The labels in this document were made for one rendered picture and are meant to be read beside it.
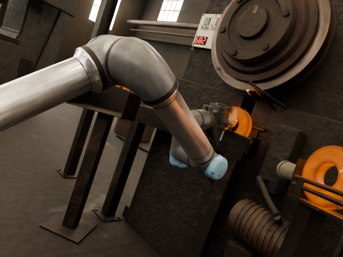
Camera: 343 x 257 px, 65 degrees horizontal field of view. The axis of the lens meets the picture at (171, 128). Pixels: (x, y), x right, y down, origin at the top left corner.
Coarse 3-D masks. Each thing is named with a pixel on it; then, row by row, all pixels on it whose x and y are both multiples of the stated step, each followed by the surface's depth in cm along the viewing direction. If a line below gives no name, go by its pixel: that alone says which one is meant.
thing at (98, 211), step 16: (80, 128) 185; (80, 144) 188; (128, 144) 147; (128, 160) 149; (64, 176) 184; (224, 176) 105; (112, 192) 150; (224, 192) 104; (112, 208) 152; (208, 208) 107; (224, 208) 108; (208, 224) 106; (192, 240) 110; (208, 240) 108; (192, 256) 109
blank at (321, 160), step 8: (320, 152) 70; (328, 152) 67; (336, 152) 65; (312, 160) 71; (320, 160) 69; (328, 160) 67; (336, 160) 65; (304, 168) 73; (312, 168) 71; (320, 168) 69; (328, 168) 69; (304, 176) 72; (312, 176) 70; (320, 176) 70; (304, 184) 71; (336, 184) 63; (304, 192) 71; (328, 192) 64; (312, 200) 67; (320, 200) 65; (328, 208) 64; (336, 208) 63
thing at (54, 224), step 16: (80, 96) 128; (96, 96) 137; (112, 96) 135; (128, 96) 113; (112, 112) 127; (128, 112) 120; (96, 128) 124; (96, 144) 124; (96, 160) 127; (80, 176) 126; (80, 192) 127; (80, 208) 128; (48, 224) 126; (64, 224) 129; (80, 224) 135; (80, 240) 123
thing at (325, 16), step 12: (324, 0) 91; (324, 12) 90; (216, 24) 120; (324, 24) 89; (216, 36) 119; (324, 36) 89; (312, 48) 91; (324, 48) 93; (216, 60) 117; (300, 60) 93; (312, 60) 91; (288, 72) 95; (300, 72) 93; (228, 84) 111; (240, 84) 107; (264, 84) 100; (276, 84) 97; (288, 84) 100
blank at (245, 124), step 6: (234, 108) 111; (240, 108) 109; (240, 114) 108; (246, 114) 107; (240, 120) 108; (246, 120) 106; (240, 126) 107; (246, 126) 106; (240, 132) 107; (246, 132) 105
